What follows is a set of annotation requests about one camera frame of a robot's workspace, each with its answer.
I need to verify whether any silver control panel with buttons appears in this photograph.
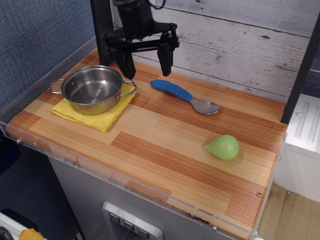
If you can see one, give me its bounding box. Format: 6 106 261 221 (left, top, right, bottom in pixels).
102 201 164 240

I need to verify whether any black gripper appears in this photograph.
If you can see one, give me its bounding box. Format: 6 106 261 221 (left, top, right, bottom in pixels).
101 0 179 79

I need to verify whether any clear acrylic table guard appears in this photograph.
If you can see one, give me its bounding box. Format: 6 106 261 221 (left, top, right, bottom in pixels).
0 36 288 240

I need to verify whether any black vertical post right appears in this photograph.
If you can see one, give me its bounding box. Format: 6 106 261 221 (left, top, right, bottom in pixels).
280 15 320 125

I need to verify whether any yellow object bottom corner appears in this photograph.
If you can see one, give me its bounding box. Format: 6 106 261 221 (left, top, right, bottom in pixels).
18 228 45 240

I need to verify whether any yellow folded cloth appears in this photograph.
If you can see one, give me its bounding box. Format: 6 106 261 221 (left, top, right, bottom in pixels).
51 92 136 133

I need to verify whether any stainless steel pot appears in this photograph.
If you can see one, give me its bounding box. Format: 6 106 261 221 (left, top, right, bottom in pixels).
49 65 138 115

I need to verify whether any white aluminium ledge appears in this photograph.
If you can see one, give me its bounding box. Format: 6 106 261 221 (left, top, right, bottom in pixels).
273 94 320 202

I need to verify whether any green toy pear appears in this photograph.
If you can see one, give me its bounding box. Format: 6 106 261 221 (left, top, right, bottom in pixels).
205 134 240 160

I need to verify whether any blue handled metal spoon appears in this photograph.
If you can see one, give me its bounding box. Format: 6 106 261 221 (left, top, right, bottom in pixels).
150 79 221 115

